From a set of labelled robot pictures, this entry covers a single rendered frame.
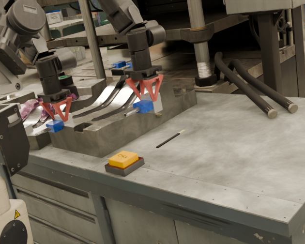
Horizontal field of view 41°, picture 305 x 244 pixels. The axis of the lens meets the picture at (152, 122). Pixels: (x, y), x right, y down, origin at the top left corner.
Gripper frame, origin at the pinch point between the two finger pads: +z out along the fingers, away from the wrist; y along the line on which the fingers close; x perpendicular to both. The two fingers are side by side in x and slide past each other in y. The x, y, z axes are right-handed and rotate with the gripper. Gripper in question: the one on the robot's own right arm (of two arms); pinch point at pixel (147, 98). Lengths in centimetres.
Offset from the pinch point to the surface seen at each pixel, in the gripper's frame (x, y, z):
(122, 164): 18.8, -5.0, 12.4
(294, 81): -137, 19, 34
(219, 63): -50, 8, 2
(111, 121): 6.2, 11.4, 6.2
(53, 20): -318, 507, -8
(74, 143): 14.0, 22.5, 12.0
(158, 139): -3.3, 2.1, 15.0
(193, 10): -60, 24, -18
